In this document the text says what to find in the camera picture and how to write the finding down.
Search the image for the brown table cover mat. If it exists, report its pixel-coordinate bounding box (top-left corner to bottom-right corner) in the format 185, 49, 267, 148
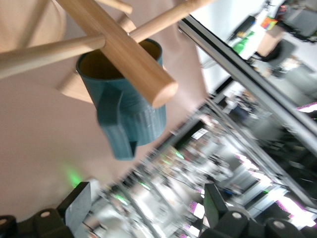
0, 0, 211, 206

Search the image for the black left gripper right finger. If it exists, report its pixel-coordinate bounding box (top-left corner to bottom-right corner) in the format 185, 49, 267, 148
200, 183, 306, 238

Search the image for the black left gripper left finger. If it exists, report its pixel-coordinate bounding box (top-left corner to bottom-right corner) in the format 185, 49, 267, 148
17, 181, 92, 238

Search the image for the long aluminium frame rail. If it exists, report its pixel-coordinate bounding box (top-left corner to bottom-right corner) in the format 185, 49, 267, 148
177, 14, 317, 159

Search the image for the wooden mug tree rack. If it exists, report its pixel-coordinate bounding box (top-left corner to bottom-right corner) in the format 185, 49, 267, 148
0, 0, 216, 109

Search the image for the teal mug with yellow inside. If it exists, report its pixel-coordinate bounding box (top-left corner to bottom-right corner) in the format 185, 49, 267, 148
75, 38, 167, 161

